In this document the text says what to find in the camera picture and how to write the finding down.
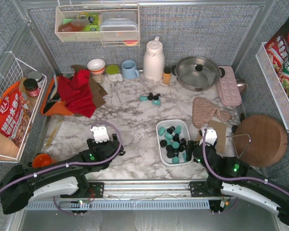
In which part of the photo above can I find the white storage basket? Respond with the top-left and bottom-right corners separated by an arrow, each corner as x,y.
156,119 -> 192,167

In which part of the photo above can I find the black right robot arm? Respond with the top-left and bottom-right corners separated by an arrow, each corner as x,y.
186,128 -> 289,226

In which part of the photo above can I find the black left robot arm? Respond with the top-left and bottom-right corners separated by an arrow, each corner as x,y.
0,131 -> 125,215

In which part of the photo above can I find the white mesh side basket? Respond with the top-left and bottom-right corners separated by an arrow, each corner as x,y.
255,42 -> 289,130

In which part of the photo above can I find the striped brown mat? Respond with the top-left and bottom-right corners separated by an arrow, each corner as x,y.
192,97 -> 232,128

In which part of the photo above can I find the round wooden cutting board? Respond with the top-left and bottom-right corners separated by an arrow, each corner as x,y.
233,115 -> 288,167

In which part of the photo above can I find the brown felt mat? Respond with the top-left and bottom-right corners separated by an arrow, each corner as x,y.
70,64 -> 108,108

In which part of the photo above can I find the orange cup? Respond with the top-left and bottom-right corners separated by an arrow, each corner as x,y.
32,154 -> 56,168

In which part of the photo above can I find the red cloth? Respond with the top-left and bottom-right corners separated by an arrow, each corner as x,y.
58,69 -> 96,118

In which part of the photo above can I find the orange tray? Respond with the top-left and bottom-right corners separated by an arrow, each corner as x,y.
39,78 -> 73,116

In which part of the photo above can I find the pink egg tray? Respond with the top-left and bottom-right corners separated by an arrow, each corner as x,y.
217,66 -> 242,106

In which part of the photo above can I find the small glass jar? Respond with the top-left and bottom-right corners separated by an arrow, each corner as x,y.
92,74 -> 105,84

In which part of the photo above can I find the metal ladle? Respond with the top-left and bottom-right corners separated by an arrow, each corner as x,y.
236,78 -> 248,95

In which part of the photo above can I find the steel pot with lid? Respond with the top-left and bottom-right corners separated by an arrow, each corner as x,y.
171,56 -> 225,91

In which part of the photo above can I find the glass jar green lid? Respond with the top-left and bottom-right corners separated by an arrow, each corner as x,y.
106,64 -> 123,82

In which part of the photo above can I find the light blue mug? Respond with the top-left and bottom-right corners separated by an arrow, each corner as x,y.
121,60 -> 140,80

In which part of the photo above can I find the white orange striped bowl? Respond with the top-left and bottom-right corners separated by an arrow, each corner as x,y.
87,59 -> 105,75

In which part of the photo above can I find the yellow spice bottle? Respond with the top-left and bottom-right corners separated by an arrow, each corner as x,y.
163,67 -> 171,84

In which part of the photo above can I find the red jam jar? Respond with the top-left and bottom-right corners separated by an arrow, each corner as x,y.
23,78 -> 40,97

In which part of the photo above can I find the orange snack bag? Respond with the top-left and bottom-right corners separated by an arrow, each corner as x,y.
0,81 -> 31,148

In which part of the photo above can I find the small dark jar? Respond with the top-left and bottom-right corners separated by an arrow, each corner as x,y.
28,71 -> 43,88

